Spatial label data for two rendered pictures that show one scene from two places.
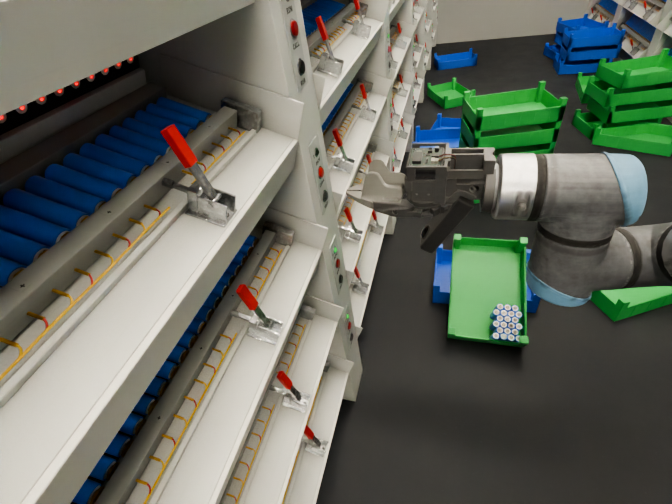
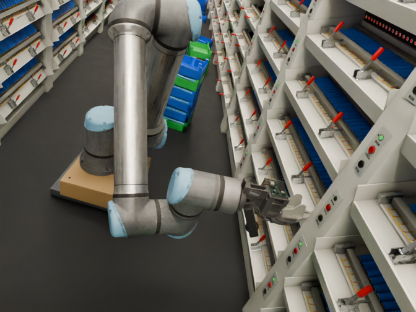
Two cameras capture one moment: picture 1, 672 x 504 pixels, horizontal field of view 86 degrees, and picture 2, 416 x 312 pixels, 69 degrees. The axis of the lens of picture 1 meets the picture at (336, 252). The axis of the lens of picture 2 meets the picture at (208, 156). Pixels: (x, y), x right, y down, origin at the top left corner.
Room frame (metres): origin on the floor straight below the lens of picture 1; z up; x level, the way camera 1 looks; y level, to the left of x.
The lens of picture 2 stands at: (0.83, -0.65, 1.13)
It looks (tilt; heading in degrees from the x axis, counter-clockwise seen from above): 35 degrees down; 145
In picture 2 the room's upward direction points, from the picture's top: 20 degrees clockwise
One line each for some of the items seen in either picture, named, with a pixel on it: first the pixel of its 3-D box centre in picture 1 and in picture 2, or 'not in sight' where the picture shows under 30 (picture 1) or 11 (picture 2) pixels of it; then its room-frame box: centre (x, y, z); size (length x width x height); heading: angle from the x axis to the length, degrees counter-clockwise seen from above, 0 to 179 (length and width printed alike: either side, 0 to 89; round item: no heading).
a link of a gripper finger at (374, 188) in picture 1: (372, 188); (295, 202); (0.46, -0.07, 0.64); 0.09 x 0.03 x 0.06; 68
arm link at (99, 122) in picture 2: not in sight; (105, 129); (-0.29, -0.42, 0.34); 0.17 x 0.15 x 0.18; 84
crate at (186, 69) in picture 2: not in sight; (182, 61); (-0.91, 0.14, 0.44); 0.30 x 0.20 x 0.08; 54
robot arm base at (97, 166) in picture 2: not in sight; (101, 153); (-0.29, -0.42, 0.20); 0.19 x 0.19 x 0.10
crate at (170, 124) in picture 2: not in sight; (169, 114); (-0.91, 0.14, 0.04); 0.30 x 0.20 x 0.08; 54
